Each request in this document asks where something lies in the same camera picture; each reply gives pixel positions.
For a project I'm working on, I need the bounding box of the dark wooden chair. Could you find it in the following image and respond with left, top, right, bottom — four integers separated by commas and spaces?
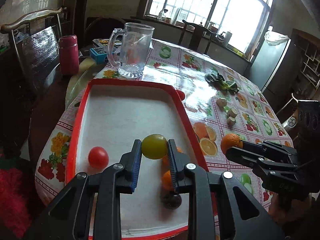
178, 19, 217, 55

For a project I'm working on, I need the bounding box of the green round fruit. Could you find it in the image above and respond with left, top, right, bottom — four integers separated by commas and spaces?
141, 134, 168, 160

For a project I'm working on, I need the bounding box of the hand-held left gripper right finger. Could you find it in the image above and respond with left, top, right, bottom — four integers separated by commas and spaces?
167, 139, 285, 240

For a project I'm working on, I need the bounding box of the clear glass mug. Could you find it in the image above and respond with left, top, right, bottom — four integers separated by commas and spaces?
107, 22, 155, 79

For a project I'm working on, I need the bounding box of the dark purple plum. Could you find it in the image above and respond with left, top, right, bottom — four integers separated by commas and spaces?
160, 191, 182, 209

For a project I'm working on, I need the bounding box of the wooden wall shelf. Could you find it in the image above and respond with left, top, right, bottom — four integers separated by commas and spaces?
297, 34, 320, 88

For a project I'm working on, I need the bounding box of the metal chair with silver back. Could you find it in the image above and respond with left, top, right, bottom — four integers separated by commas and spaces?
0, 7, 63, 93

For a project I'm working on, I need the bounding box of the person's right hand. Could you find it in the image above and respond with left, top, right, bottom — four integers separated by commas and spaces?
269, 194, 313, 228

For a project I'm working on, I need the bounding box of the red fuzzy garment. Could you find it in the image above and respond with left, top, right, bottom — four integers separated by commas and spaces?
0, 152, 38, 240

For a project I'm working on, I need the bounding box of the large red tomato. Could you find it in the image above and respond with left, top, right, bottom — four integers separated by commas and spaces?
88, 146, 109, 169

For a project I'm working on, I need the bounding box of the white plastic bag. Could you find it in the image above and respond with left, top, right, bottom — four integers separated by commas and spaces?
264, 31, 289, 46

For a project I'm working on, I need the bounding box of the metal chair with round emblem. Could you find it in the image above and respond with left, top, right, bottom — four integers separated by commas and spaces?
276, 93, 300, 140

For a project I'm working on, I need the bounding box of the orange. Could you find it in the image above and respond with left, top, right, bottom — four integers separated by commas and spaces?
161, 147, 183, 167
220, 133, 243, 155
161, 170, 175, 190

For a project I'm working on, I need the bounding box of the fruit printed tablecloth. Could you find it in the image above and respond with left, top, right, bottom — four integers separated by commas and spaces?
35, 39, 300, 240

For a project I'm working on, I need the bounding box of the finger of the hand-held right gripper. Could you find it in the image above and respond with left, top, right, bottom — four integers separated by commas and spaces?
226, 146, 276, 175
241, 140, 298, 157

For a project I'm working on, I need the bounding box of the red tray with white inside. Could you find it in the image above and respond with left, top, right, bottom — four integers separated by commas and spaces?
65, 78, 218, 240

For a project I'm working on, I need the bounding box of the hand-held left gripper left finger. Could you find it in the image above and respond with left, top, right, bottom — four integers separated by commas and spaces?
27, 139, 143, 240

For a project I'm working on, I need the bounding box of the blue box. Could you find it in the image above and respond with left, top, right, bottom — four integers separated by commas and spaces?
89, 47, 110, 65

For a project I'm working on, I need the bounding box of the green leafy vegetable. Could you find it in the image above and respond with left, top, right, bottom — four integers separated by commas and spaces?
204, 73, 240, 94

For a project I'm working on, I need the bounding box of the grey refrigerator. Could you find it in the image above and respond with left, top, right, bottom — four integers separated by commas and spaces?
250, 31, 292, 93

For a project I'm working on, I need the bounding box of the red thermos bottle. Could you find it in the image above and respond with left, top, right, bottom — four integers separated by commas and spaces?
59, 35, 80, 76

